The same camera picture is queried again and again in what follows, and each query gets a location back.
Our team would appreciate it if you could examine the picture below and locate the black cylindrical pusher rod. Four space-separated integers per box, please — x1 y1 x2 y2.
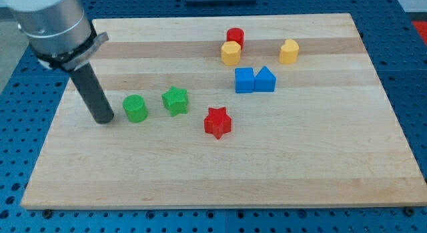
69 63 114 124

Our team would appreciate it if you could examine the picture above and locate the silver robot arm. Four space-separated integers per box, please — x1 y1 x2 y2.
3 0 114 124

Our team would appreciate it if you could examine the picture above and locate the green star block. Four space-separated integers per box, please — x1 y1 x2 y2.
161 86 189 117

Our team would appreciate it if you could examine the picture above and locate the red star block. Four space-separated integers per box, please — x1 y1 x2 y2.
203 107 232 140

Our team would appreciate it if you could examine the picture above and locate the green cylinder block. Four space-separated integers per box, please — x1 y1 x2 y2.
122 94 148 123

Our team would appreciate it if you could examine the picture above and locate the yellow hexagon block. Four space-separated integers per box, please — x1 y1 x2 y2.
221 41 242 66

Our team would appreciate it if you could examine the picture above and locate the blue cube block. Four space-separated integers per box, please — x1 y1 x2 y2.
235 67 254 93

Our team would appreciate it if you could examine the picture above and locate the red cylinder block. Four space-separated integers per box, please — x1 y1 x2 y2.
226 27 244 49

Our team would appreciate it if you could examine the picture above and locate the blue triangle block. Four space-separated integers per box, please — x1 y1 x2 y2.
254 66 276 92

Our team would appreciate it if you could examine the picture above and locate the wooden board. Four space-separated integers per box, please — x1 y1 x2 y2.
21 13 426 210

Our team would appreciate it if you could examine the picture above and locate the yellow heart block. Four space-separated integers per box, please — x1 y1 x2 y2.
279 39 300 64

